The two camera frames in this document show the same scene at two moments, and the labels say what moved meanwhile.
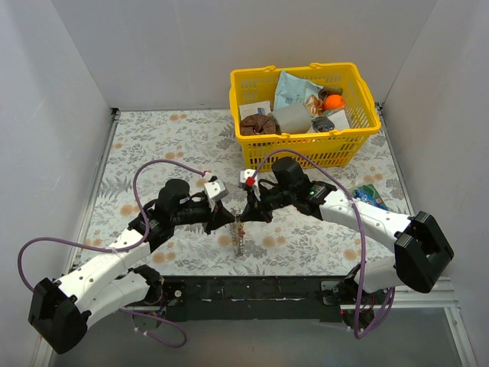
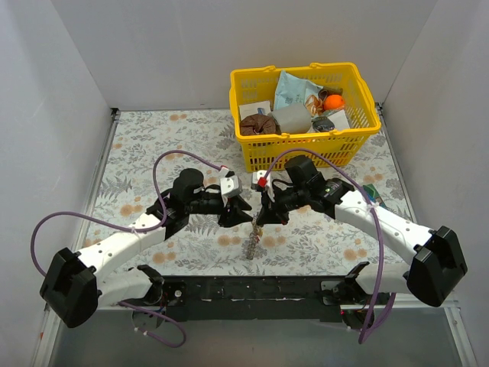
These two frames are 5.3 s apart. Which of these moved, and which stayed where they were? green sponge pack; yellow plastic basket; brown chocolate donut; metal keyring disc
Moved: metal keyring disc
Stayed: yellow plastic basket; green sponge pack; brown chocolate donut
